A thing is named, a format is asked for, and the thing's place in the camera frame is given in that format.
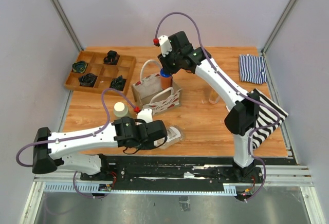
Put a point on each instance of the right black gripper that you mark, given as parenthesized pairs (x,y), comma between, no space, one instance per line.
(164,61)

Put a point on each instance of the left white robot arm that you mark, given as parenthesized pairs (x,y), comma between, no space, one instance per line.
(66,150)

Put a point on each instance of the wooden compartment tray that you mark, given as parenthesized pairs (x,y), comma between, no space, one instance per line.
(106,73)

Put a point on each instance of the black white striped cloth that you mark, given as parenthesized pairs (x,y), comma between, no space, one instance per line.
(266,117)

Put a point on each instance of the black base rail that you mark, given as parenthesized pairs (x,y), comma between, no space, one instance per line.
(173,174)

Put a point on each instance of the green patterned rolled belt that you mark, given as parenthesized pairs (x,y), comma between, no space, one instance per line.
(79,67)

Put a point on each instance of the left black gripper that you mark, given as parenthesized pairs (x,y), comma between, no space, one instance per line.
(148,146)

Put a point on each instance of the blue white striped cloth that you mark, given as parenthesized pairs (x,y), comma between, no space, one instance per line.
(252,69)

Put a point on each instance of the clear bottle white cap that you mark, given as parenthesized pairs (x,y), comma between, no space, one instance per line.
(174,135)

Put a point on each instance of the orange spray bottle back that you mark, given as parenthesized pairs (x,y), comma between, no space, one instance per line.
(165,79)

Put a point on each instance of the clear bottle pink cap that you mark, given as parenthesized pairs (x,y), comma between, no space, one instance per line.
(213,97)

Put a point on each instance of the small black rolled belt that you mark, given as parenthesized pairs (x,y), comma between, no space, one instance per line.
(111,58)

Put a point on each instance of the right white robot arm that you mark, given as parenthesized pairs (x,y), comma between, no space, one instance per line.
(243,106)

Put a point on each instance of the canvas tote bag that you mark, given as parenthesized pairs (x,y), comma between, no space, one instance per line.
(148,92)

